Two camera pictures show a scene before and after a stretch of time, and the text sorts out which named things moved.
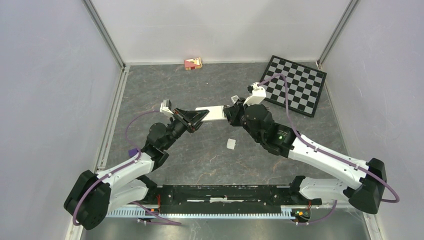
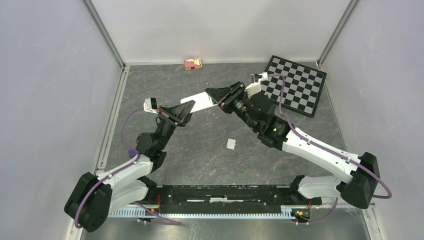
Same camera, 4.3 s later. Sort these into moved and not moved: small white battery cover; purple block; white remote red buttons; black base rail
Moved: white remote red buttons
Not moved: black base rail; purple block; small white battery cover
